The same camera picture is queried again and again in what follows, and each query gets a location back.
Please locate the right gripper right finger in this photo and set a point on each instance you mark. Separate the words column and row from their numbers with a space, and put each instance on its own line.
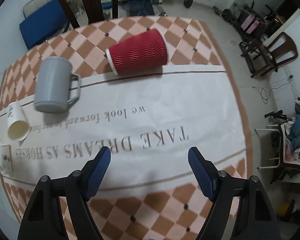
column 255, row 218

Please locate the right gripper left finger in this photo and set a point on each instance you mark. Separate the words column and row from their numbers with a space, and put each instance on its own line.
column 43, row 218

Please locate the grey plastic mug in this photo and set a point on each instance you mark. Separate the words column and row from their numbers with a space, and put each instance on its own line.
column 57, row 86

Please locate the white printed paper cup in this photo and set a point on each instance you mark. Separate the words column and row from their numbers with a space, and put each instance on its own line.
column 5, row 159

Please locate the plain white paper cup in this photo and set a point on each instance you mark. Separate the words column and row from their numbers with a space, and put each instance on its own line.
column 18, row 126

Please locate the red corrugated paper cup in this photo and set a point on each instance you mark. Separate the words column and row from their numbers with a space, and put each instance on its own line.
column 137, row 53

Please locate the white chair with clothes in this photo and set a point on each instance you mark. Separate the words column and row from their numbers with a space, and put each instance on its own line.
column 286, row 138

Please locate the checkered lettered tablecloth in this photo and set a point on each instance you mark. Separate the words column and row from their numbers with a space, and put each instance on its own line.
column 148, row 120

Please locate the brown wooden chair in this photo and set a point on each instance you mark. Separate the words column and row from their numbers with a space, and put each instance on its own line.
column 281, row 51

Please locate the pink seated exercise machine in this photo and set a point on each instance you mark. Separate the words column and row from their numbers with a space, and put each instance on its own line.
column 250, row 25

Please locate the blue cushioned bench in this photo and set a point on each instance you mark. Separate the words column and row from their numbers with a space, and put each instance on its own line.
column 43, row 23

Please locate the black weight plate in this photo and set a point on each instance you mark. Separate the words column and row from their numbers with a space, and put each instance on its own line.
column 188, row 3

